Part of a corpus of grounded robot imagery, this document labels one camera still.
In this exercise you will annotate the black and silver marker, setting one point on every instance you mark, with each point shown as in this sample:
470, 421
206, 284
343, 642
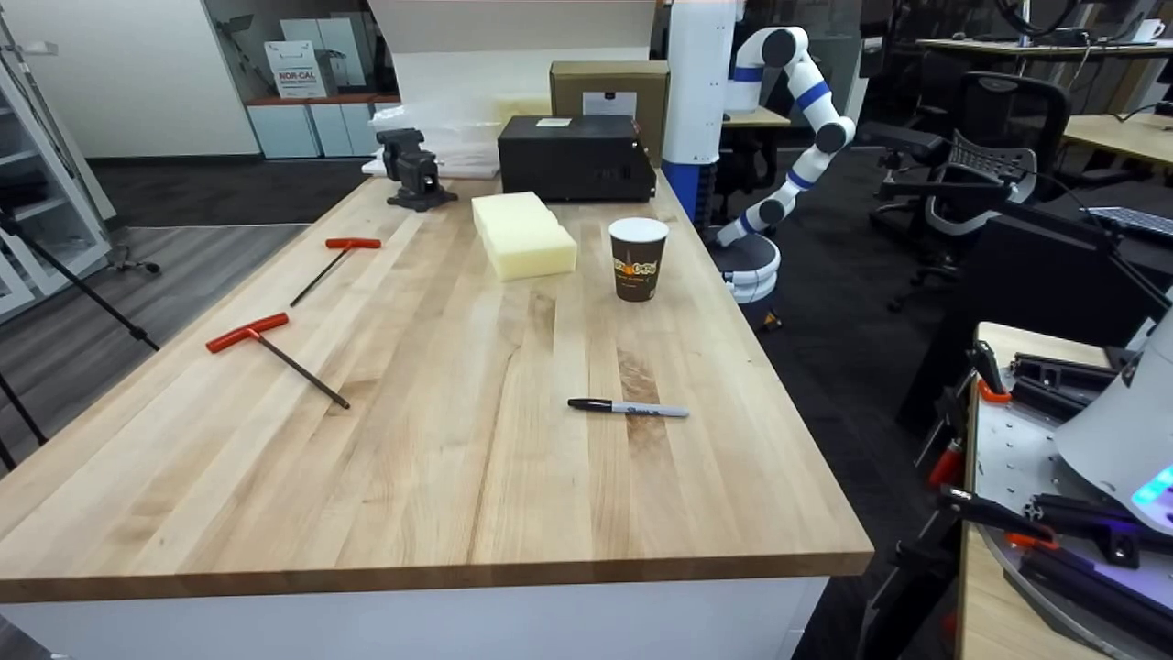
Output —
624, 407

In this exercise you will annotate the grey curved cover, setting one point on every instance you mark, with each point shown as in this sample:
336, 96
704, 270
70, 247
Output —
1122, 427

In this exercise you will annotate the white framed sign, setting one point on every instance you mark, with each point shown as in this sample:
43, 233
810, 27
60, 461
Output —
293, 71

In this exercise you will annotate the white low cabinet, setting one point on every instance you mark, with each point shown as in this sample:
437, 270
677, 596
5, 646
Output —
287, 131

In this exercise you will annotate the yellow foam block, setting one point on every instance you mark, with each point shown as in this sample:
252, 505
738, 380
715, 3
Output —
523, 233

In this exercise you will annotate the orange and black bar clamp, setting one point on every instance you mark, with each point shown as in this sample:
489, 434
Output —
947, 464

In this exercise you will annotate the white drawer cabinet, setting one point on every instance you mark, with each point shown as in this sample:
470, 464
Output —
425, 624

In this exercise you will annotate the black tray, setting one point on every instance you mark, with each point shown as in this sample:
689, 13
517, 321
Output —
1057, 383

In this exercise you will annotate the wooden side workbench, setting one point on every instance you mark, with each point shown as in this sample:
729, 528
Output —
990, 611

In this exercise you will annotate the black mesh office chair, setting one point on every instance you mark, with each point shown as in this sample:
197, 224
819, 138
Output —
995, 121

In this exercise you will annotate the blue and white robot arm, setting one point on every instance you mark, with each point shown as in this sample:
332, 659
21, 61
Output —
806, 93

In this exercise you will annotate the brown cardboard box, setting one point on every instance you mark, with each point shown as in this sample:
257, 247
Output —
586, 86

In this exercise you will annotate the white and blue column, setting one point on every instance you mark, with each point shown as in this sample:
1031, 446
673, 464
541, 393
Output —
702, 86

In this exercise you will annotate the light wooden desk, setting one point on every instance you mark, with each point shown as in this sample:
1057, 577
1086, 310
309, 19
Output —
1118, 138

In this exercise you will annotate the black bench vise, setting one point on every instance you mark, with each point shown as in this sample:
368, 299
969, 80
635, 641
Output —
410, 170

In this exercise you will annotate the black control box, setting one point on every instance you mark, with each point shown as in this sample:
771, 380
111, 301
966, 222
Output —
569, 158

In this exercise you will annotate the black tripod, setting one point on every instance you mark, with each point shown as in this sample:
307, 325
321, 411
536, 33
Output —
87, 288

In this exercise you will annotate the white shelving unit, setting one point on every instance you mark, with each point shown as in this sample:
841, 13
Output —
50, 186

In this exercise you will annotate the brown paper coffee cup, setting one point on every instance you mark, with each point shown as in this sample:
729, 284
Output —
638, 263

